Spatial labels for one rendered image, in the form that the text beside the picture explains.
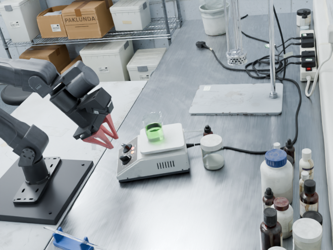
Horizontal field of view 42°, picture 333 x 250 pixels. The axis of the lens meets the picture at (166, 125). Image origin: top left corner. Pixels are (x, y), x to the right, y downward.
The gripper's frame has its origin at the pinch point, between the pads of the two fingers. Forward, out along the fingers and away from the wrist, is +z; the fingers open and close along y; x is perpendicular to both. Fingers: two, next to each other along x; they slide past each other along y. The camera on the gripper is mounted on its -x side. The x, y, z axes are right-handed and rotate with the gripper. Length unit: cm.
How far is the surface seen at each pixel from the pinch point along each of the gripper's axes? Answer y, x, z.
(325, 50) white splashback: 61, -35, 37
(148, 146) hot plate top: 2.4, -5.8, 7.4
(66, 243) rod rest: -28.0, 3.4, 3.1
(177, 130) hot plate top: 10.8, -9.4, 11.6
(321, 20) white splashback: 89, -29, 42
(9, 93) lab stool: 76, 133, -8
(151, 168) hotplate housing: -1.3, -4.4, 11.7
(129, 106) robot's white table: 33.4, 23.1, 10.5
